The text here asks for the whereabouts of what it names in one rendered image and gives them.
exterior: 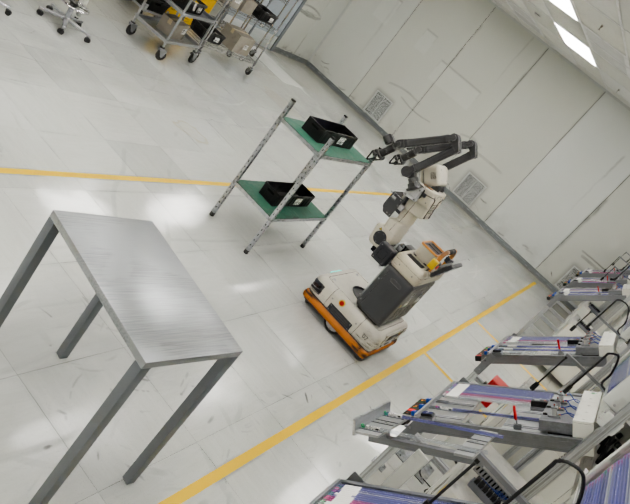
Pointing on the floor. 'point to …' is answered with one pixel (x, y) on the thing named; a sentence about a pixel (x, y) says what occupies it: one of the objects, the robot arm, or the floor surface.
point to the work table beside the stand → (127, 320)
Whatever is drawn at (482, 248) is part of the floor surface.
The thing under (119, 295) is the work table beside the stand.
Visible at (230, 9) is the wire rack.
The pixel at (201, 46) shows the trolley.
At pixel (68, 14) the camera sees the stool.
